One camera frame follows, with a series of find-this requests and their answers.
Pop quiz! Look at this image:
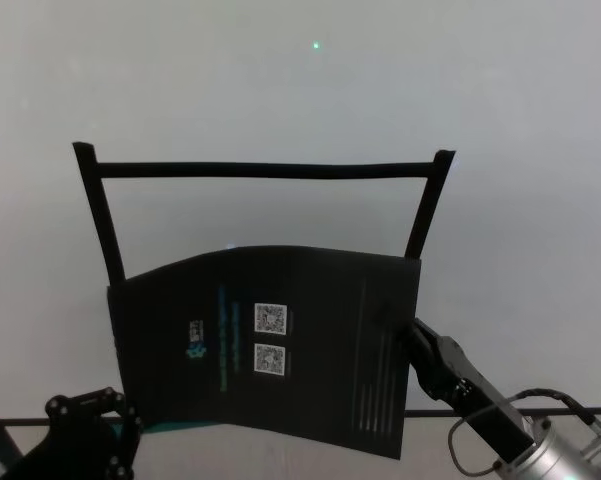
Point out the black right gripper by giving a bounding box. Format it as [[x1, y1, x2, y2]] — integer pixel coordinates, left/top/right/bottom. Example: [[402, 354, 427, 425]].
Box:
[[409, 318, 534, 461]]

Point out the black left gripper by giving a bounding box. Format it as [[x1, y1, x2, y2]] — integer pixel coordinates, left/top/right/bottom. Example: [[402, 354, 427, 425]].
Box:
[[9, 386, 144, 480]]

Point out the black printed tote bag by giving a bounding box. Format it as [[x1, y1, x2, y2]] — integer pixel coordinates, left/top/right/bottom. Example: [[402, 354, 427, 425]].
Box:
[[105, 243, 424, 461]]

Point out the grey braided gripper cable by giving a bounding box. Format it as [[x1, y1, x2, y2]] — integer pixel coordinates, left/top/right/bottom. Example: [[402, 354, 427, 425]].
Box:
[[447, 388, 601, 475]]

